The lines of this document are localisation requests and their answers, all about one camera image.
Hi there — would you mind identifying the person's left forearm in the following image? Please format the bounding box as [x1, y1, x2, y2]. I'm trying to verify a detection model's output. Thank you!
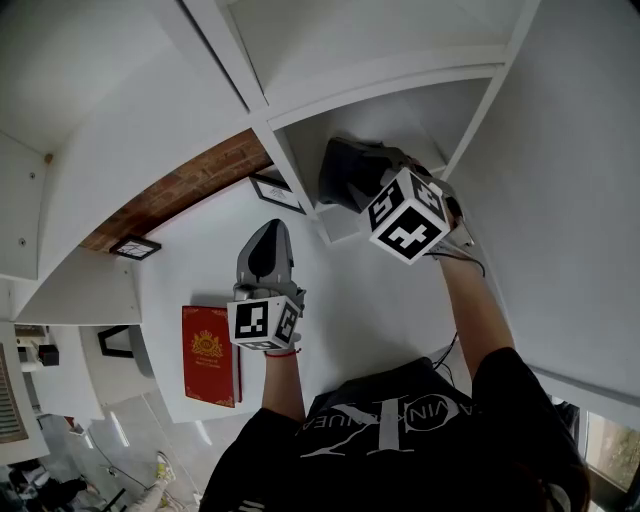
[260, 352, 306, 424]

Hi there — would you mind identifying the person's black t-shirt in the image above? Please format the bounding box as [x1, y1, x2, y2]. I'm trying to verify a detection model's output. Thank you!
[198, 347, 591, 512]

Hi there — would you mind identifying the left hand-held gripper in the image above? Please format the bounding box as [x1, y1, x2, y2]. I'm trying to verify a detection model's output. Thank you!
[227, 218, 308, 353]

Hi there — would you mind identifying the black frame with line drawing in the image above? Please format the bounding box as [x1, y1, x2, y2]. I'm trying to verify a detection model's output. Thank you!
[108, 235, 163, 261]

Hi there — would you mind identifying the window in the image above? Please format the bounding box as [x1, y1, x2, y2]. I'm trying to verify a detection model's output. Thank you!
[549, 394, 640, 501]

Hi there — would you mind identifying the red hardcover book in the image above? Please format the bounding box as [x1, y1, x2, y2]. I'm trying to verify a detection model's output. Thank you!
[181, 304, 244, 409]

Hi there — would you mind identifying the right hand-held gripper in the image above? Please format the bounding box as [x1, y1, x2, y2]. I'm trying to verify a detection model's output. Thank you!
[348, 166, 477, 267]

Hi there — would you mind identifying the brown louvred panel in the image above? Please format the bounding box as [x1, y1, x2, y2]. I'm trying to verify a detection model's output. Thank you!
[0, 343, 30, 445]

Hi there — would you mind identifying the white cube shelving unit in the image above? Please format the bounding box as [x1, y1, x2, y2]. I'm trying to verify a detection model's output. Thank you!
[182, 0, 544, 246]

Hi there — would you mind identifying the person's right forearm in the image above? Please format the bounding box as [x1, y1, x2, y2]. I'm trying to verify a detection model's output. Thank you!
[438, 252, 519, 381]

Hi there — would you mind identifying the person's right hand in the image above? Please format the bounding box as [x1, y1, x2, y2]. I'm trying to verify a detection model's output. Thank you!
[444, 197, 468, 232]

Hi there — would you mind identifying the white side table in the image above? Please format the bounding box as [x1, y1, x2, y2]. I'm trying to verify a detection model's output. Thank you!
[14, 322, 106, 426]

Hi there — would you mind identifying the white desk with drawers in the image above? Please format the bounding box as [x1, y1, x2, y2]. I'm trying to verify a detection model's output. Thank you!
[132, 174, 481, 426]

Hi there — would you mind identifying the black frame with white print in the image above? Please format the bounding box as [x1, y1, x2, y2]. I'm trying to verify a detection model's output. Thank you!
[248, 173, 307, 216]

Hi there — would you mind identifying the grey armchair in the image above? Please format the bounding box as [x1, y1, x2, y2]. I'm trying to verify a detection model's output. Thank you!
[97, 323, 156, 379]

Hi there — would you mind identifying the grey wiping cloth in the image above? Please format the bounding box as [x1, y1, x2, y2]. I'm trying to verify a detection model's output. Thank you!
[318, 137, 417, 214]

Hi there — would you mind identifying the white overhead hutch cabinet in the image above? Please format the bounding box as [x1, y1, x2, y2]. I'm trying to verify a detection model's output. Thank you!
[0, 0, 274, 326]

